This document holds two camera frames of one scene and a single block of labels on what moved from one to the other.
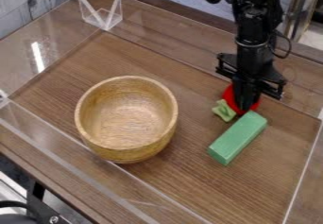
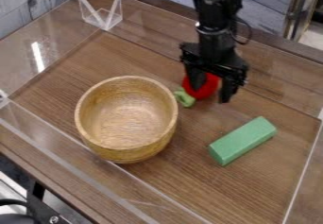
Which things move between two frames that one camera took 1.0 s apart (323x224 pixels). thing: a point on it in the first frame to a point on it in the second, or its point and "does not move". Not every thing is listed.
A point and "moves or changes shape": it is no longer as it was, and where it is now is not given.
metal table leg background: x=300 y=14 does not move
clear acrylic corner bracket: x=103 y=18 does not move
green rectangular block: x=238 y=137 moves or changes shape
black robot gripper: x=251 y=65 to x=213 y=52
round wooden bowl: x=127 y=115 does not move
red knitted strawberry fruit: x=228 y=96 to x=207 y=90
